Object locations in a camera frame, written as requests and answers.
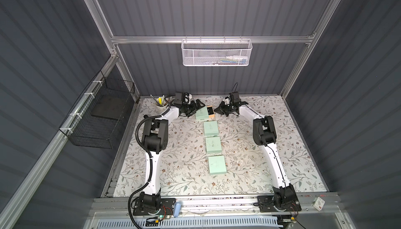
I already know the mint jewelry box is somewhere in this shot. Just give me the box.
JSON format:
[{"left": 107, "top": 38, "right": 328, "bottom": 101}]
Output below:
[
  {"left": 208, "top": 156, "right": 227, "bottom": 175},
  {"left": 203, "top": 121, "right": 219, "bottom": 137},
  {"left": 195, "top": 106, "right": 209, "bottom": 121},
  {"left": 205, "top": 136, "right": 222, "bottom": 154}
]

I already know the tan drawer tray black insert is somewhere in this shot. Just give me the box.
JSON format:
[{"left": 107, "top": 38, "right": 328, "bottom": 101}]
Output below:
[{"left": 207, "top": 106, "right": 215, "bottom": 119}]

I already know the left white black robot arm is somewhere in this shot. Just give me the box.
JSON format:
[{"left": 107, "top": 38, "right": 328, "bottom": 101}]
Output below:
[{"left": 135, "top": 92, "right": 205, "bottom": 214}]

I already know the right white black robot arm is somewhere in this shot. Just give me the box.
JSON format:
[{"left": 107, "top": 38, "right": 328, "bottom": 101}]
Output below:
[{"left": 214, "top": 92, "right": 298, "bottom": 211}]

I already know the white pen holder cup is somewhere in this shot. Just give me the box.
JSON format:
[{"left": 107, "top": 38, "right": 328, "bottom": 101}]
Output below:
[{"left": 150, "top": 95, "right": 172, "bottom": 107}]

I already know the floral table mat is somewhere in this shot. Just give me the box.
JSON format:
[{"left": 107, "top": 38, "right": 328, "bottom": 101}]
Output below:
[{"left": 112, "top": 95, "right": 328, "bottom": 198}]

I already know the white perforated front panel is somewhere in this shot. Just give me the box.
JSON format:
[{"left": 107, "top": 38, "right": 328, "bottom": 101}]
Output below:
[{"left": 95, "top": 215, "right": 279, "bottom": 229}]

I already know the white square tag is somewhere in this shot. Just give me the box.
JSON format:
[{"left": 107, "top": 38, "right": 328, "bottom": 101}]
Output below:
[{"left": 313, "top": 197, "right": 325, "bottom": 211}]

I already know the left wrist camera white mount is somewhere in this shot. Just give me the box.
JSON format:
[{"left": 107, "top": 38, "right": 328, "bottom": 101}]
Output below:
[{"left": 182, "top": 92, "right": 192, "bottom": 104}]

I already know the white wire wall basket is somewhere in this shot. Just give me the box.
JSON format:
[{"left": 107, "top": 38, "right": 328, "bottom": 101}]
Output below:
[{"left": 181, "top": 38, "right": 253, "bottom": 67}]

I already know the black wire side basket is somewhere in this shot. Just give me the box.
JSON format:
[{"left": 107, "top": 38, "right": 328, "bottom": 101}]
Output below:
[{"left": 59, "top": 73, "right": 135, "bottom": 149}]

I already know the blue cylinder on rail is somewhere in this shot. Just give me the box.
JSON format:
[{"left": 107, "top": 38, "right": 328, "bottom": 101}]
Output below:
[{"left": 173, "top": 201, "right": 182, "bottom": 218}]

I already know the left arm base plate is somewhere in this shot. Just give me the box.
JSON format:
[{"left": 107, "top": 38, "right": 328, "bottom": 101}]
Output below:
[{"left": 131, "top": 198, "right": 176, "bottom": 215}]

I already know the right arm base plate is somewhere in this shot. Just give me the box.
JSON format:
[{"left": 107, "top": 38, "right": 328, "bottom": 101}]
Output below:
[{"left": 253, "top": 195, "right": 302, "bottom": 213}]

